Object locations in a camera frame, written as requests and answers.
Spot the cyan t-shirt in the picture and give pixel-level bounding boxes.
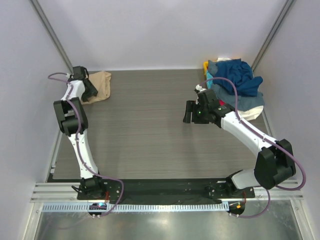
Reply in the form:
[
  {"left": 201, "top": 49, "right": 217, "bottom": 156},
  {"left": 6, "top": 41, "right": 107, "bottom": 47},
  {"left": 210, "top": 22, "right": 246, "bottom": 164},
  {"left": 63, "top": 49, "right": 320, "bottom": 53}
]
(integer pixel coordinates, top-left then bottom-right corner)
[{"left": 205, "top": 71, "right": 213, "bottom": 89}]

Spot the beige t-shirt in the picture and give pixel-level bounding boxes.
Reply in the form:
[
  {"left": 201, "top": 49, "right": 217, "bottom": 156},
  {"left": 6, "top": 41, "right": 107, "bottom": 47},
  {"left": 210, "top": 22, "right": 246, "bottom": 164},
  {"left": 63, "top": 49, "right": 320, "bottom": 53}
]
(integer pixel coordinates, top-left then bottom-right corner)
[{"left": 81, "top": 71, "right": 112, "bottom": 105}]

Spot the dark blue t-shirt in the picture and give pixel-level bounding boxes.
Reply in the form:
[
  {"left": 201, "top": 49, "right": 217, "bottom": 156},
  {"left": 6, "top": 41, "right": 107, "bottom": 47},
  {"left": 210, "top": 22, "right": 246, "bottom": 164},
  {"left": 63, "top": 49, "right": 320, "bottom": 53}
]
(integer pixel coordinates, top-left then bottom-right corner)
[{"left": 214, "top": 59, "right": 263, "bottom": 97}]

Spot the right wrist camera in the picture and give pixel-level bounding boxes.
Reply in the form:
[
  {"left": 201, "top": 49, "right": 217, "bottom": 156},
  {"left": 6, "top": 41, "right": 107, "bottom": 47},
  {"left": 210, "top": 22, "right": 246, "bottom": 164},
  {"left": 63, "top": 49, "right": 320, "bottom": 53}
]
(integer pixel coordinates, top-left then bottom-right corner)
[{"left": 194, "top": 84, "right": 220, "bottom": 109}]

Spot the slotted cable duct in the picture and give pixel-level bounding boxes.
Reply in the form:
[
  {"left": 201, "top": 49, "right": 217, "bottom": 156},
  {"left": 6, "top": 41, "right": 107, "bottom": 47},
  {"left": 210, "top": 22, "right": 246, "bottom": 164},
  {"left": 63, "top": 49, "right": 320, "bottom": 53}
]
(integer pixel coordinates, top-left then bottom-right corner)
[{"left": 42, "top": 201, "right": 229, "bottom": 213}]

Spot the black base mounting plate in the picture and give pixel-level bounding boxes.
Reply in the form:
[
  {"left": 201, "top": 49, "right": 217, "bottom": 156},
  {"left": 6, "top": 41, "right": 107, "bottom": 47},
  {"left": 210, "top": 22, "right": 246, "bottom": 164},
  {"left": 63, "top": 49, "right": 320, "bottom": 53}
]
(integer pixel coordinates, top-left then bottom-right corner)
[{"left": 72, "top": 178, "right": 255, "bottom": 205}]

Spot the yellow plastic bin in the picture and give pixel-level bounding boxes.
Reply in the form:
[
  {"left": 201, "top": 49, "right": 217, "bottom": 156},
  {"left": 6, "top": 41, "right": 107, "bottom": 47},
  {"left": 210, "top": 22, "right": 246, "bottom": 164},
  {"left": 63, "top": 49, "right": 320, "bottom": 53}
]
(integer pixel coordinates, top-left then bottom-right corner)
[{"left": 203, "top": 60, "right": 210, "bottom": 80}]

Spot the pink red t-shirt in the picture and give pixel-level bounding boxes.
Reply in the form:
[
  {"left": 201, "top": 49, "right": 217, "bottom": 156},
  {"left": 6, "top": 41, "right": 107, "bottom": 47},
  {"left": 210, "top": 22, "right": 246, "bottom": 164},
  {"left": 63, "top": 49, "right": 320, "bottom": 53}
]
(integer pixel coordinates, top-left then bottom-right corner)
[{"left": 219, "top": 100, "right": 226, "bottom": 106}]

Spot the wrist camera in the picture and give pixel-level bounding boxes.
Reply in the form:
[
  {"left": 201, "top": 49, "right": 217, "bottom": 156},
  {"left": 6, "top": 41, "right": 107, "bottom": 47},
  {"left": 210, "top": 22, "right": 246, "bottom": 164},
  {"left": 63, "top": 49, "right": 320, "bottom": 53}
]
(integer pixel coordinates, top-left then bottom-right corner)
[
  {"left": 68, "top": 66, "right": 89, "bottom": 82},
  {"left": 194, "top": 84, "right": 220, "bottom": 109}
]

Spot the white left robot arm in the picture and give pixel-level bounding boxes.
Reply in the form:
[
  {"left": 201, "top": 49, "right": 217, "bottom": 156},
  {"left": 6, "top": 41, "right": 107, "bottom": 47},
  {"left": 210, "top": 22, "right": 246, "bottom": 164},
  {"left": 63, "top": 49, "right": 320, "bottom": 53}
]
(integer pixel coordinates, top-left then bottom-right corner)
[{"left": 53, "top": 80, "right": 106, "bottom": 199}]

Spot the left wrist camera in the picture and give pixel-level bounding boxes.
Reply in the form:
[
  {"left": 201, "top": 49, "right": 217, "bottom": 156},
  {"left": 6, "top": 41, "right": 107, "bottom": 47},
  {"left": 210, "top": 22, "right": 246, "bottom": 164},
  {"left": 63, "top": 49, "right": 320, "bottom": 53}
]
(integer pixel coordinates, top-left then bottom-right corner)
[{"left": 68, "top": 66, "right": 89, "bottom": 82}]

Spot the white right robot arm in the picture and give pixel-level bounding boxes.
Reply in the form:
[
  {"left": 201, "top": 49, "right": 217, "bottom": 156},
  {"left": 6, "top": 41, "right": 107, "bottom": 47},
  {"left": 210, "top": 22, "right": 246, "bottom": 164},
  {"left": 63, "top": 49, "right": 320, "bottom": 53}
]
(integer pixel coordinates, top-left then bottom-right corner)
[{"left": 183, "top": 100, "right": 296, "bottom": 190}]

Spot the grey-blue t-shirt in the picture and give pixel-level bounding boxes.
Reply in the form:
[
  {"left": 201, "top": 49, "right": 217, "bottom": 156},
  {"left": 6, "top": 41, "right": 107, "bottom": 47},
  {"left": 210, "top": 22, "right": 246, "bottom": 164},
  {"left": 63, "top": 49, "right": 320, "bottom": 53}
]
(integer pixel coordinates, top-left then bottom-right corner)
[{"left": 208, "top": 60, "right": 265, "bottom": 112}]

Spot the aluminium frame rail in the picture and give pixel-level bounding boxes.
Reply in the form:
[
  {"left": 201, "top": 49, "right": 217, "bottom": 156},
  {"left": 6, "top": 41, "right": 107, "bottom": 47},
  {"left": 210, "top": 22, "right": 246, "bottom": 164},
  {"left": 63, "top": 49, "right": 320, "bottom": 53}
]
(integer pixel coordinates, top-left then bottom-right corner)
[{"left": 30, "top": 179, "right": 303, "bottom": 203}]

